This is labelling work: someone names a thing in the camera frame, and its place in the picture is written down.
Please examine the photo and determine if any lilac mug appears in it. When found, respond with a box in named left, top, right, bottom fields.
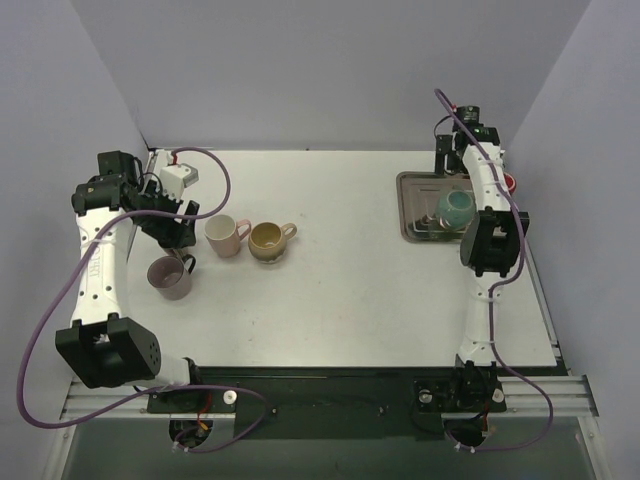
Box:
left=147, top=254, right=197, bottom=301

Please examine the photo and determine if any pink mug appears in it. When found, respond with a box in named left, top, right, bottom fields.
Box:
left=204, top=214, right=252, bottom=258

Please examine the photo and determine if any teal mug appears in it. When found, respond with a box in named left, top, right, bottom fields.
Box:
left=435, top=190, right=476, bottom=231

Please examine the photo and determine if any red mug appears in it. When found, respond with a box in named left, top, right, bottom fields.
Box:
left=504, top=173, right=517, bottom=194

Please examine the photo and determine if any beige round mug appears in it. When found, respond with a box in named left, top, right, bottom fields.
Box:
left=248, top=222, right=298, bottom=263

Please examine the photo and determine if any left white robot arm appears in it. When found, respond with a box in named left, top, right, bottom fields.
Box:
left=55, top=151, right=206, bottom=412

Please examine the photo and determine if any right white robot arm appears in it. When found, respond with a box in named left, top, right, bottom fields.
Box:
left=436, top=106, right=529, bottom=369

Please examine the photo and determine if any metal tray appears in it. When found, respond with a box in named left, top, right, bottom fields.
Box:
left=396, top=171, right=473, bottom=243

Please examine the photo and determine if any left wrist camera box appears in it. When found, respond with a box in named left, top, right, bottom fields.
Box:
left=159, top=164, right=199, bottom=197

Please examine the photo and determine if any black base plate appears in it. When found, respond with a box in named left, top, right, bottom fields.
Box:
left=144, top=365, right=516, bottom=443

